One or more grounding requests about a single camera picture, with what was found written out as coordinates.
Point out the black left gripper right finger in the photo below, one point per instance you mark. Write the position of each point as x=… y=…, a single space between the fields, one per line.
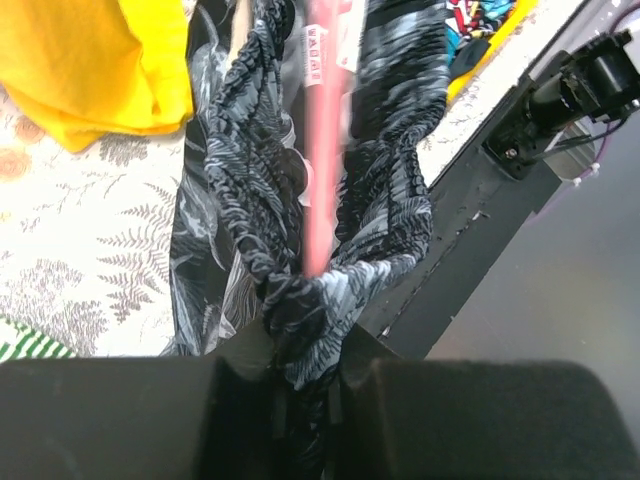
x=404 y=419

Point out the yellow plastic tray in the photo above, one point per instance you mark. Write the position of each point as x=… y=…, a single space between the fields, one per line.
x=522 y=9

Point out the dark leaf-print shorts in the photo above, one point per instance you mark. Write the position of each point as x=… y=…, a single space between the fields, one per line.
x=237 y=243

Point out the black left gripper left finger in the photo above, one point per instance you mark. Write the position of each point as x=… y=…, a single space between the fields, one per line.
x=176 y=417

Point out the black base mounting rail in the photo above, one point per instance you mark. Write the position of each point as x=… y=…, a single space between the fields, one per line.
x=496 y=182

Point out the floral patterned table mat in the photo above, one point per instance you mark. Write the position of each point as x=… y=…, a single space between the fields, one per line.
x=85 y=237

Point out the green white striped garment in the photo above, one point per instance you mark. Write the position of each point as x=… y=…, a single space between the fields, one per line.
x=19 y=341

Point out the colorful comic-print garment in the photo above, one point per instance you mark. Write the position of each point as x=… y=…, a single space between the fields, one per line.
x=471 y=25

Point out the yellow shorts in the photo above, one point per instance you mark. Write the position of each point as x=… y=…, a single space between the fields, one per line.
x=81 y=69

